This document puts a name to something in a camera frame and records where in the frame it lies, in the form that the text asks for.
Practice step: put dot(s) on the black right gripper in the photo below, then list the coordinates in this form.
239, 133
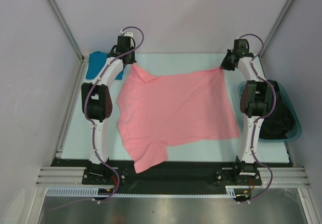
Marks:
227, 63

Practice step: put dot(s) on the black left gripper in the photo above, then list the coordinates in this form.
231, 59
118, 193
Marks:
133, 60

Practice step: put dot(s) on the pink t shirt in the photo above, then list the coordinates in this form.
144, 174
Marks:
157, 112

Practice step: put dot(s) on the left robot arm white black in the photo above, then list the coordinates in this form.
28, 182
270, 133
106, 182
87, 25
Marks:
97, 106

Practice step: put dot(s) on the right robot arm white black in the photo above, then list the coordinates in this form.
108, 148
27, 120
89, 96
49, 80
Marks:
244, 170

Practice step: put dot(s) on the folded blue t shirt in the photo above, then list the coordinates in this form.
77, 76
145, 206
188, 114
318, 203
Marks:
101, 65

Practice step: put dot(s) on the black t shirt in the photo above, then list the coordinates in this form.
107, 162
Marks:
280, 122

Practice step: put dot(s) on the teal plastic basket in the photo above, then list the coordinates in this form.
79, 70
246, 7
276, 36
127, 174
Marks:
268, 113

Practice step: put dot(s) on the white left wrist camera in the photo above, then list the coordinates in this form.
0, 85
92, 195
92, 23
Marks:
127, 34

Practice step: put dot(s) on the left aluminium corner post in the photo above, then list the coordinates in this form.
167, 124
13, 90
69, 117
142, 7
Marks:
65, 28

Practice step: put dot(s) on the aluminium corner post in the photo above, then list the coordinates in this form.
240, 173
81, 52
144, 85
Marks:
277, 24
65, 28

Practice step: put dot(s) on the right aluminium corner post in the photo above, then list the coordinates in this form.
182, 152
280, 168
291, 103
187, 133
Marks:
277, 24

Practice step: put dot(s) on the white slotted cable duct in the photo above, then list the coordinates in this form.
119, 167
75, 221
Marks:
104, 192

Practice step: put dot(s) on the aluminium front frame rail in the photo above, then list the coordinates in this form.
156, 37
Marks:
73, 176

